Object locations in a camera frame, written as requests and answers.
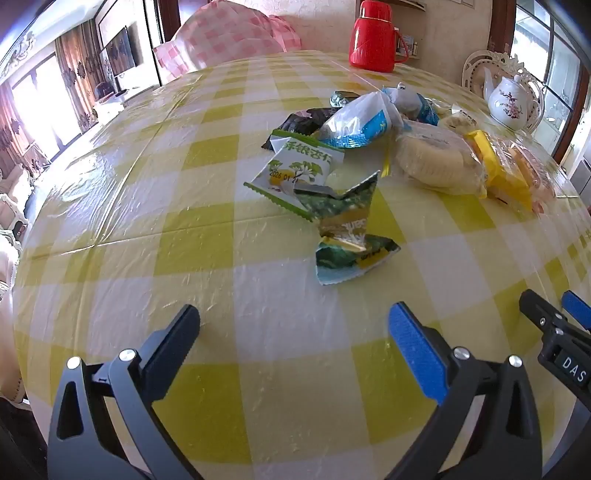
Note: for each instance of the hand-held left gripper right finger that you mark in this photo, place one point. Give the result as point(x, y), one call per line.
point(415, 350)

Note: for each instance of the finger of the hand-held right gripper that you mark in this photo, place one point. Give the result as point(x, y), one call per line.
point(577, 309)
point(538, 307)

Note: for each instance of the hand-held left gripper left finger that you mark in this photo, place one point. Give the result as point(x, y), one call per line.
point(178, 337)

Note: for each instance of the black snack packet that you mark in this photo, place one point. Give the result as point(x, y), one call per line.
point(323, 115)
point(291, 125)

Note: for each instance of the yellow checked tablecloth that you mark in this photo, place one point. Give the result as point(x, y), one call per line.
point(184, 258)

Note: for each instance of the dark green snack packet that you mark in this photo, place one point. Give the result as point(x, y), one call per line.
point(355, 256)
point(344, 207)

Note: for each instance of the orange cake packet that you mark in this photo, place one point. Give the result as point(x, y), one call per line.
point(531, 177)

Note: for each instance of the yellow cake packet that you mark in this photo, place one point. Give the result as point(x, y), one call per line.
point(496, 170)

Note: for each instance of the round pastry in clear wrapper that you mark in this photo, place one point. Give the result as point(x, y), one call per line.
point(434, 161)

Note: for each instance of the pale pastry packet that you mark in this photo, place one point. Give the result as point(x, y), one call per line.
point(457, 121)

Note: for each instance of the white floral teapot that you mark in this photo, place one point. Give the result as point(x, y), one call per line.
point(508, 104)

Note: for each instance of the green and white snack packet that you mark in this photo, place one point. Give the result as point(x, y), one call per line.
point(295, 166)

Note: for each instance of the white television cabinet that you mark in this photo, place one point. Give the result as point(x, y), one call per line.
point(111, 108)

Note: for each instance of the clear blue and white bag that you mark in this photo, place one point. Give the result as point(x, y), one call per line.
point(364, 117)

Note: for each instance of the white ornate chair back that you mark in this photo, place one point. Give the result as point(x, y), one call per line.
point(475, 69)

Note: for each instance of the green foil snack packet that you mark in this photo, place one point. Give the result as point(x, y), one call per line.
point(340, 98)

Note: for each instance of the brown framed glass door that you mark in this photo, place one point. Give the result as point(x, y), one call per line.
point(501, 27)

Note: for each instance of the brown patterned curtain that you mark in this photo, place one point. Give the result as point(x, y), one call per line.
point(76, 69)

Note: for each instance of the flat screen television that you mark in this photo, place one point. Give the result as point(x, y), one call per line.
point(120, 50)

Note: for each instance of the pink checked cloth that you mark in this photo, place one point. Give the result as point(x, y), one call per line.
point(221, 37)

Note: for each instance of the red thermos jug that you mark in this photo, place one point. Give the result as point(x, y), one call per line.
point(371, 41)

